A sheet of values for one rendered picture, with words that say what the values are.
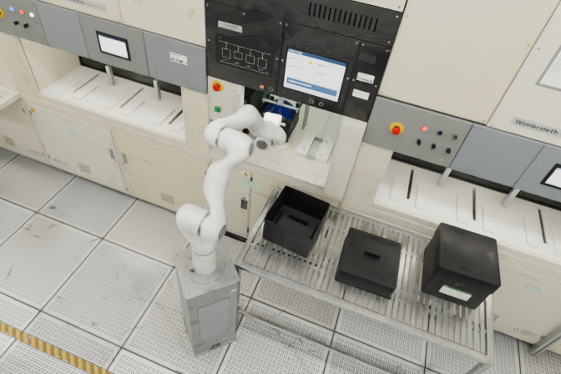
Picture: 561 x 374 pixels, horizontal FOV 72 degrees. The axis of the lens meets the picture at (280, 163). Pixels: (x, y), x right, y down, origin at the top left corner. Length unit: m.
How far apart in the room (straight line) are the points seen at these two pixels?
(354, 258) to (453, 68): 1.01
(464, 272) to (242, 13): 1.58
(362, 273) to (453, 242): 0.48
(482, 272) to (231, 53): 1.59
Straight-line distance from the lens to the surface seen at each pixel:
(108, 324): 2.88
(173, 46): 2.18
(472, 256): 2.14
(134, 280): 2.98
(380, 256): 2.10
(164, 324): 2.80
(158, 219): 3.25
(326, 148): 2.54
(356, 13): 1.76
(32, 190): 3.74
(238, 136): 1.63
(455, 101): 1.89
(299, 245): 2.08
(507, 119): 1.94
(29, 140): 3.72
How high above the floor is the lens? 2.54
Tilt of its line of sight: 44 degrees down
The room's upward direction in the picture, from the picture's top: 8 degrees clockwise
